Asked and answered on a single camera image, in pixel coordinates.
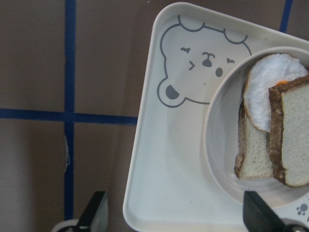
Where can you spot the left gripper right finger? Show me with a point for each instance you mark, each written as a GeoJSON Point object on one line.
{"type": "Point", "coordinates": [258, 216]}

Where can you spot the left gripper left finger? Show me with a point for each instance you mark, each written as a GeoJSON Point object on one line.
{"type": "Point", "coordinates": [94, 216]}

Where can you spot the cream bear tray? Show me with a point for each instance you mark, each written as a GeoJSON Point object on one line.
{"type": "Point", "coordinates": [170, 187]}

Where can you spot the bread slice on plate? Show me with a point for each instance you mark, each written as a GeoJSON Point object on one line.
{"type": "Point", "coordinates": [252, 160]}

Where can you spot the toy fried egg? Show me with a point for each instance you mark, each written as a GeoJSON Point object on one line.
{"type": "Point", "coordinates": [266, 73]}

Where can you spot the cream round plate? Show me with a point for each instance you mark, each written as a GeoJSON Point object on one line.
{"type": "Point", "coordinates": [220, 136]}

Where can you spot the bread slice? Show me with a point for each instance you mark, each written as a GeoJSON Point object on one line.
{"type": "Point", "coordinates": [289, 132]}
{"type": "Point", "coordinates": [252, 160]}

